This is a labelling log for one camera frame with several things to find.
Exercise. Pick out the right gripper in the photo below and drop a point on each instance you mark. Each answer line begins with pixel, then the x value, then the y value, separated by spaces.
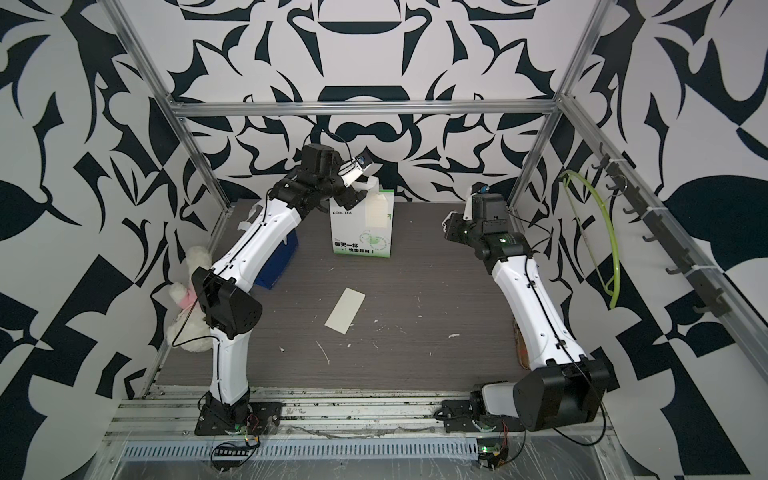
pixel 456 222

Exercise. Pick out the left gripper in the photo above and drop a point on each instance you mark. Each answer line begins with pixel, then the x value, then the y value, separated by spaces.
pixel 349 198

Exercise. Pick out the green white tea bag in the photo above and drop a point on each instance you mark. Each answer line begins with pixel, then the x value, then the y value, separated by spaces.
pixel 351 236

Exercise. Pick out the white paper receipt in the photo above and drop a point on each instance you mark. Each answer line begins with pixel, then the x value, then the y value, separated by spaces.
pixel 344 312

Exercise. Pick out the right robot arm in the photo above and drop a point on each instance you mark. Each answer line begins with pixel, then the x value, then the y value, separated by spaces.
pixel 564 386

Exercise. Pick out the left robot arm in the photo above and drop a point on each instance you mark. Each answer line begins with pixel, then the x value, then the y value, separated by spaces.
pixel 223 290

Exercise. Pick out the blue paper bag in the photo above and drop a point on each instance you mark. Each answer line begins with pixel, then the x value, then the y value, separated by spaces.
pixel 278 262

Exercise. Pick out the plaid pouch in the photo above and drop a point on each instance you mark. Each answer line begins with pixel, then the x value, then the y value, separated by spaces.
pixel 521 348

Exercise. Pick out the white teddy bear pink shirt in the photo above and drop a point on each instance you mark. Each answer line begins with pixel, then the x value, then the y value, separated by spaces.
pixel 189 330

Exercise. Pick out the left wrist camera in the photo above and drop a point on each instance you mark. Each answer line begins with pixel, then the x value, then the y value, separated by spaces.
pixel 352 170

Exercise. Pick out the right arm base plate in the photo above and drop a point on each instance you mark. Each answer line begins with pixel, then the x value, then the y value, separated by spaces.
pixel 468 416

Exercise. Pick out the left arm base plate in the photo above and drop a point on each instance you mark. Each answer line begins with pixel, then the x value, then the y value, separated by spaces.
pixel 242 418

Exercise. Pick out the black wall hook rail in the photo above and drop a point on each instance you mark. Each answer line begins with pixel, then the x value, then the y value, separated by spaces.
pixel 688 259

